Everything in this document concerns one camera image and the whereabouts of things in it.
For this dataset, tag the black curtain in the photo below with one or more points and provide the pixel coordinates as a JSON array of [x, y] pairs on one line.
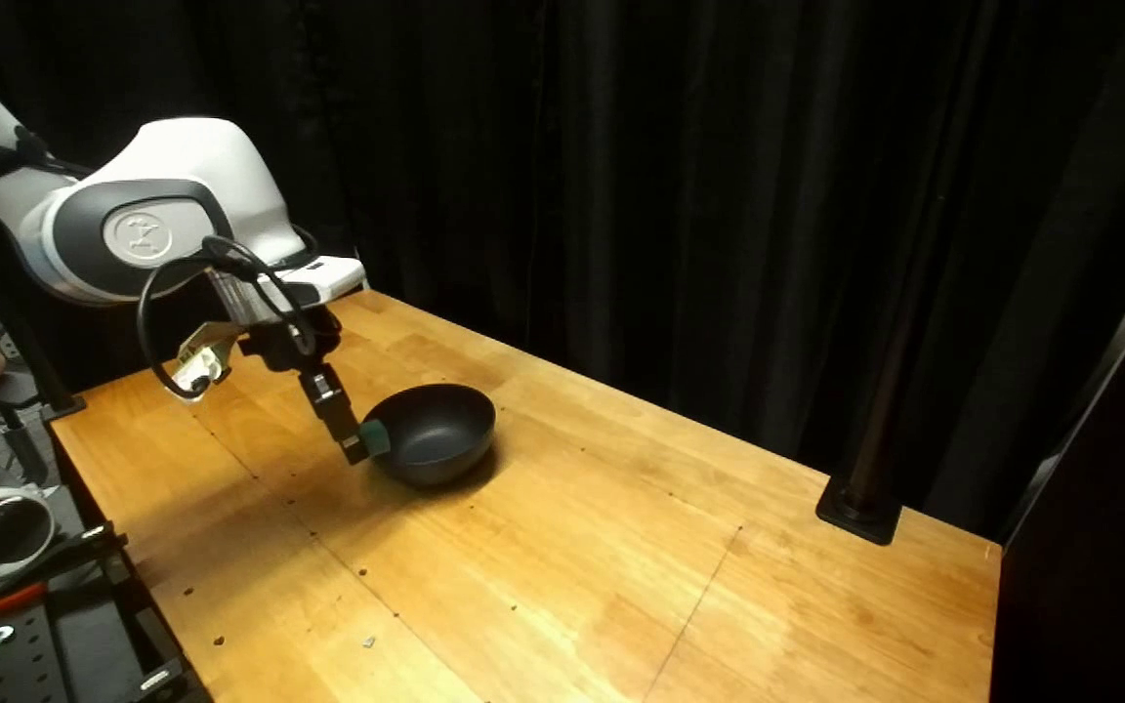
[[843, 227]]

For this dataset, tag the black post base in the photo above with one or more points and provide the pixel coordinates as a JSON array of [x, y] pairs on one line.
[[849, 508]]

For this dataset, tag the red handled tool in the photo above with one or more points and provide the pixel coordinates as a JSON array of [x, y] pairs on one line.
[[28, 594]]

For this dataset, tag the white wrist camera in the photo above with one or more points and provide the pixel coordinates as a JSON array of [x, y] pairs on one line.
[[206, 356]]

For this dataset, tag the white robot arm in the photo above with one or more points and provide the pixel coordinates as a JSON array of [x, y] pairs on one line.
[[192, 232]]

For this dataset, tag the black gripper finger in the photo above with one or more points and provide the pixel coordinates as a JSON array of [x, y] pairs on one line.
[[342, 425]]

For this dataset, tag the dark grey bowl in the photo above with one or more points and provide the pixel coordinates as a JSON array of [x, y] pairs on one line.
[[438, 436]]

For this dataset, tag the green cube block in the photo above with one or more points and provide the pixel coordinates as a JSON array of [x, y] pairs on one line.
[[377, 438]]

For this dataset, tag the black perforated side table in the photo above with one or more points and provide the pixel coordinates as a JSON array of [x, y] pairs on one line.
[[101, 642]]

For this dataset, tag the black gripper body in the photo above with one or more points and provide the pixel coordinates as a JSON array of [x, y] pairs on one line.
[[295, 346]]

